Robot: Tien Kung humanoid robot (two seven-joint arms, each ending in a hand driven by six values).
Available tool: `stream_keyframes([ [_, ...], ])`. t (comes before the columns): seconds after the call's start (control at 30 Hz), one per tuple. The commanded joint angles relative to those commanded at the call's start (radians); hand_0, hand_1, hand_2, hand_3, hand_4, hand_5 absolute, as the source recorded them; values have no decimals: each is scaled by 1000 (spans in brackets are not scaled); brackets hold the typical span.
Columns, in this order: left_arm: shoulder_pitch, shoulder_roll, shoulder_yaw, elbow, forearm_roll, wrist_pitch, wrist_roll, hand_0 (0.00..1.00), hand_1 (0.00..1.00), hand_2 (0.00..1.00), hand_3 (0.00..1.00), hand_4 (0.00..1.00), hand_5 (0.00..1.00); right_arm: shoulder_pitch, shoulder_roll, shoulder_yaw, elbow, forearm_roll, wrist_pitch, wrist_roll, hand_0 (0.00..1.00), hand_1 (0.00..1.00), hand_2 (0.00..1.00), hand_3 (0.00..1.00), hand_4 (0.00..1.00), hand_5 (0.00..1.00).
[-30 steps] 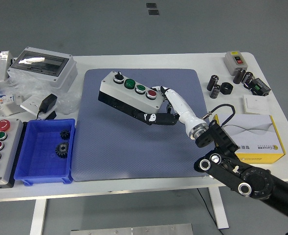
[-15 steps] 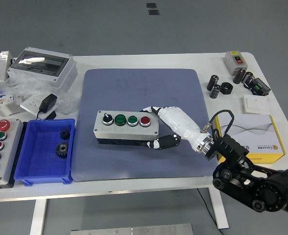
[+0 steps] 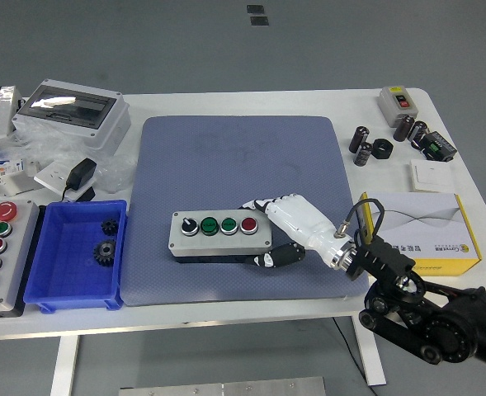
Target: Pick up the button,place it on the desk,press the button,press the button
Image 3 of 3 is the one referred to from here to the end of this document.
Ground grey-blue table mat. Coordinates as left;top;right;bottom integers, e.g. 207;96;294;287
120;115;370;307

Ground white upright box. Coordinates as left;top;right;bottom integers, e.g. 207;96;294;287
0;85;25;144

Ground white wall switch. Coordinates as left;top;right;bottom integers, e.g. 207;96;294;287
409;158;459;194

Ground brown cylindrical capacitor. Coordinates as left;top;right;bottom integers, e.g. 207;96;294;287
348;125;370;154
393;114;415;144

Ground black hex nut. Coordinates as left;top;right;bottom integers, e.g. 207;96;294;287
372;138;394;160

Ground grey four-button control box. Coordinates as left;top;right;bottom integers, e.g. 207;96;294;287
168;208;275;265

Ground blue plastic bin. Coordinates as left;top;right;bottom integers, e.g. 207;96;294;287
22;200;129;313

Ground white wall socket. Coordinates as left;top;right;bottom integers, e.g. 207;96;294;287
34;160;83;195

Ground black power adapter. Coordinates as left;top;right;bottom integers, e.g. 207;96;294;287
62;158;98;203

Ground white table leg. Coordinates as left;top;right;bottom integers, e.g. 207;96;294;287
49;336;81;396
349;315;387;387

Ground silver metal plate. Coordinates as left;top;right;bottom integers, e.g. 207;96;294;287
118;375;326;396

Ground clear plastic bag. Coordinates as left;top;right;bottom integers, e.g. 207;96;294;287
0;123;136;195

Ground black striped cylindrical capacitor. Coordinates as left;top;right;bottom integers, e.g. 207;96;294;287
407;120;429;145
354;142;374;167

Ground black module green terminal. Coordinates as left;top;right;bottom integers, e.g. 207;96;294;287
415;130;458;163

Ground yellow white cardboard box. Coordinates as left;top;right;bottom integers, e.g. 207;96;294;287
357;191;483;277

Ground grey two-button switch box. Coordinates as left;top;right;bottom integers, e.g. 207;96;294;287
377;85;421;129

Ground black cable under table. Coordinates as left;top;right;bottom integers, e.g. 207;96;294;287
332;317;378;396

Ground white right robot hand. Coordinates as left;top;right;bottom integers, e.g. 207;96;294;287
238;192;350;270

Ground grey distribution box clear lid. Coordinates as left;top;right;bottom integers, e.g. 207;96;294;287
11;78;131;157

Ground white circuit breaker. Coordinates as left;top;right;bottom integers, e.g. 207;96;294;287
0;158;41;197

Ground large black bevel gear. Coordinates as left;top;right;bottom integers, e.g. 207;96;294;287
92;238;118;267

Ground grey five-button control box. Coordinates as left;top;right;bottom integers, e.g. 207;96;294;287
0;200;41;318

